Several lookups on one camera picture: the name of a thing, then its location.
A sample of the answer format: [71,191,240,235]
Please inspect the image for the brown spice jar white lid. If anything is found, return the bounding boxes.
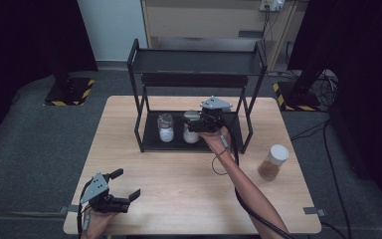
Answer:
[258,143,290,182]

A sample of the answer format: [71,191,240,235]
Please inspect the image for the black outlet cables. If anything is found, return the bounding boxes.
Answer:
[261,8,279,66]

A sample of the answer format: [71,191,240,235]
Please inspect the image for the black metal rack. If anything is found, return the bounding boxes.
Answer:
[126,38,269,154]

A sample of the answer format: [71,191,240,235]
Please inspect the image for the thin grey wire loop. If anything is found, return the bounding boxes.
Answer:
[211,148,229,176]

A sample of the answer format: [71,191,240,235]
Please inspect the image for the person's right hand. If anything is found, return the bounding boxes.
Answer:
[198,126,232,156]

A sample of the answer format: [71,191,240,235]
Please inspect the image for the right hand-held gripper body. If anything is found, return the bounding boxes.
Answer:
[197,96,234,134]

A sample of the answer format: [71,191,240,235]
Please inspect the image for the bundle of floor cables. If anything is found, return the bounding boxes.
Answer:
[313,70,340,108]

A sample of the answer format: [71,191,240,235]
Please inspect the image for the dark grey flat bar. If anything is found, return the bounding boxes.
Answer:
[238,30,265,39]

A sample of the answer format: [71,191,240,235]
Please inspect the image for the white powder jar clear lid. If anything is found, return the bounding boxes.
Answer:
[156,113,176,143]

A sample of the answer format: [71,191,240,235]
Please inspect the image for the grey tape piece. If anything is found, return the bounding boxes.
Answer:
[302,206,327,217]
[59,204,81,214]

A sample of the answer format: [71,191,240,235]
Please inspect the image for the white power outlet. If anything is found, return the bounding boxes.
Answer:
[259,0,286,13]

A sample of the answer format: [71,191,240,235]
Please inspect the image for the person's left hand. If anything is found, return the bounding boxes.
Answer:
[82,208,119,239]

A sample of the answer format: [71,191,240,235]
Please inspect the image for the black floor cable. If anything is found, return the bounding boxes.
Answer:
[289,114,354,239]

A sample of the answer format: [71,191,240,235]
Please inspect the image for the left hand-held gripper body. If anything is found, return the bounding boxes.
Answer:
[80,171,130,214]

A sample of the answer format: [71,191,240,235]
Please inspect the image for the black metal stand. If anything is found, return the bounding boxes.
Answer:
[290,29,333,98]

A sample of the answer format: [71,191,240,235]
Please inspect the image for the black and yellow stand base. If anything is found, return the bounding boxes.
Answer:
[272,81,321,113]
[43,77,96,108]

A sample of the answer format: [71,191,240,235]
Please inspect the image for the black curtain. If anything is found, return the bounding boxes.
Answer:
[287,0,382,208]
[0,0,99,152]

